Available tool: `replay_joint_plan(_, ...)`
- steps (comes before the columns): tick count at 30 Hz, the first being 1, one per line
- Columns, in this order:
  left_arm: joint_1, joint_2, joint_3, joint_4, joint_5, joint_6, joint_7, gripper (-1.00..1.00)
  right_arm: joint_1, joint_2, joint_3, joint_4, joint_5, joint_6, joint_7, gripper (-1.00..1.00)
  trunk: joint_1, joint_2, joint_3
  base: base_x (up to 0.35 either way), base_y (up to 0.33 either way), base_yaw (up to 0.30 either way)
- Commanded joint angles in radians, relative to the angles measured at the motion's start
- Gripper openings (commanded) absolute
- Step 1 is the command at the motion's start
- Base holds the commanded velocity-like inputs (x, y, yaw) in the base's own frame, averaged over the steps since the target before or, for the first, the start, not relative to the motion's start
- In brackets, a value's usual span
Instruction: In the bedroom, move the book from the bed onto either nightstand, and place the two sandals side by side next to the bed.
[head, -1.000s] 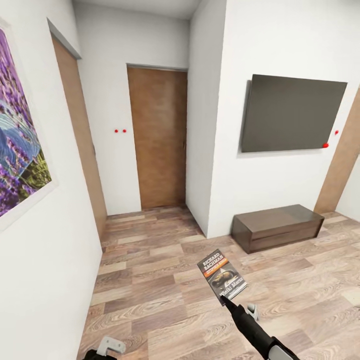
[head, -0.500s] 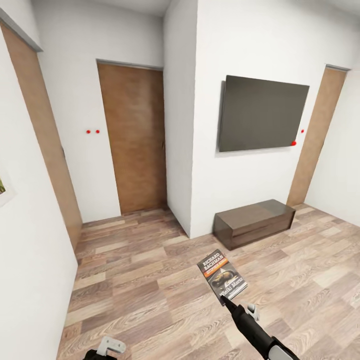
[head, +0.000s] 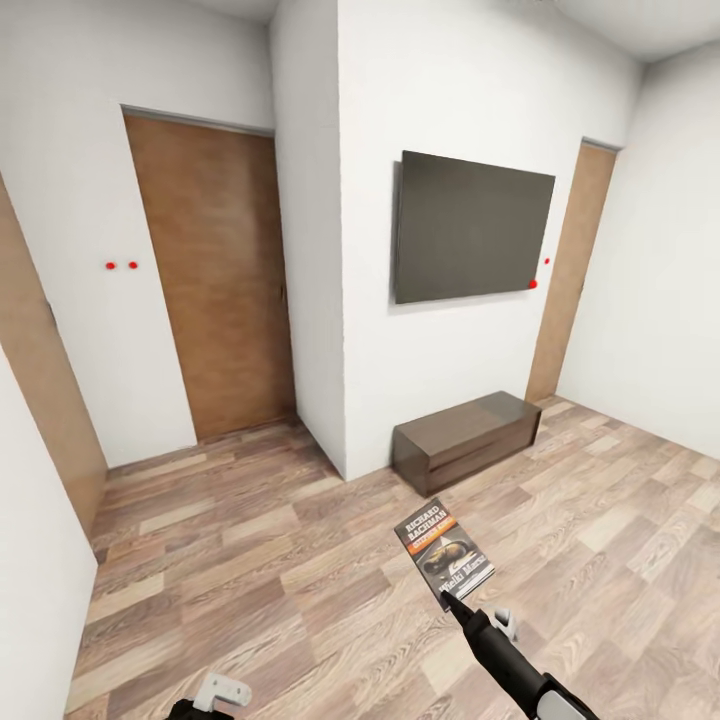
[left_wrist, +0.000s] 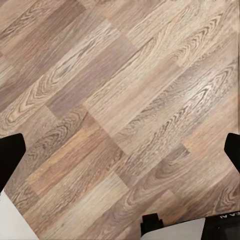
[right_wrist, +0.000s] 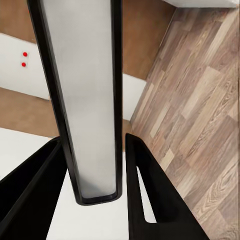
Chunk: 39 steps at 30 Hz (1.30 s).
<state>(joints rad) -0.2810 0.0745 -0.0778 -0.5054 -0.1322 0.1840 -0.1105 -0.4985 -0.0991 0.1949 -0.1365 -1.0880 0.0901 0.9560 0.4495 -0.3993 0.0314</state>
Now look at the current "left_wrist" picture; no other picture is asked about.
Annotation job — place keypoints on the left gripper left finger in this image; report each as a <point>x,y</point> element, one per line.
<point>12,150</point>

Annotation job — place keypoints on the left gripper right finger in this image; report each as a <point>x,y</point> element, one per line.
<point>232,149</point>

